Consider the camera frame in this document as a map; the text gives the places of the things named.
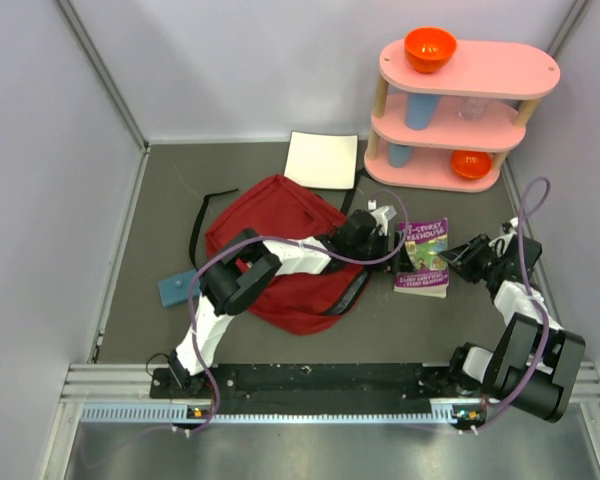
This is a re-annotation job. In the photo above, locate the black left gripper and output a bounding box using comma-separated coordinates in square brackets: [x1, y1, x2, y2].
[348, 230, 416, 275]

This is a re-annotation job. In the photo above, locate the purple Treehouse book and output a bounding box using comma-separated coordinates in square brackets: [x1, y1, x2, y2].
[394, 218, 450, 299]

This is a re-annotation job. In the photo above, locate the red student backpack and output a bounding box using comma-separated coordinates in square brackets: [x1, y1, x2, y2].
[205, 174, 371, 335]

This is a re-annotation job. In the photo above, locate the blue snap wallet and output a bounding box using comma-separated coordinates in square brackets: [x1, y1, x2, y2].
[158, 269, 197, 308]

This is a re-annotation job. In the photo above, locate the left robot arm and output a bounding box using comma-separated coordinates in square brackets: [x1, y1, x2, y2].
[168, 201, 408, 397]

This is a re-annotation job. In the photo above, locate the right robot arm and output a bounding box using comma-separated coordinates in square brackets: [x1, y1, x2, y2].
[439, 232, 586, 423]

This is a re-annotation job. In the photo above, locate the orange bowl bottom shelf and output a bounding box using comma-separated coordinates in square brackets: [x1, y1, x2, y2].
[450, 150, 492, 180]

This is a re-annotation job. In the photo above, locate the orange bowl shelf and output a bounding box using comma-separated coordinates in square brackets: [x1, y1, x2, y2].
[404, 27, 457, 74]
[450, 150, 492, 180]

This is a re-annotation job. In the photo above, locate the blue cup bottom shelf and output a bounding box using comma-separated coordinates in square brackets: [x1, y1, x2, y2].
[387, 143, 413, 168]

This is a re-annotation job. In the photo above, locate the blue cup shelf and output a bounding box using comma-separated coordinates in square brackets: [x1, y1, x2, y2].
[405, 93, 440, 130]
[387, 143, 413, 168]

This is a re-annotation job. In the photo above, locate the pink three-tier shelf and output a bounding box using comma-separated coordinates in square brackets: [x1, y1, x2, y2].
[364, 40, 561, 193]

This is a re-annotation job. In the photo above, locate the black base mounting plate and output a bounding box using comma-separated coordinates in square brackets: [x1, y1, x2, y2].
[149, 362, 486, 416]

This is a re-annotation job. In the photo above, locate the clear glass cup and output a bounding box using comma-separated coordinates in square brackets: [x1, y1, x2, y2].
[458, 97, 491, 121]

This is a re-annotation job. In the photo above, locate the blue cup middle shelf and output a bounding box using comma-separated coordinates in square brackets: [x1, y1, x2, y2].
[405, 93, 440, 130]

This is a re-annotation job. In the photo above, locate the orange bowl top shelf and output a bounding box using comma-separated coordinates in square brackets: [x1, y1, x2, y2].
[404, 27, 457, 74]

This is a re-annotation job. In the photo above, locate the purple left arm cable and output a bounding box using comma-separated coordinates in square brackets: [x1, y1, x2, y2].
[172, 188, 411, 436]

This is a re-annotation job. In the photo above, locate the slotted cable duct rail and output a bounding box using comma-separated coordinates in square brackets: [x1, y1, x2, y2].
[79, 397, 486, 425]

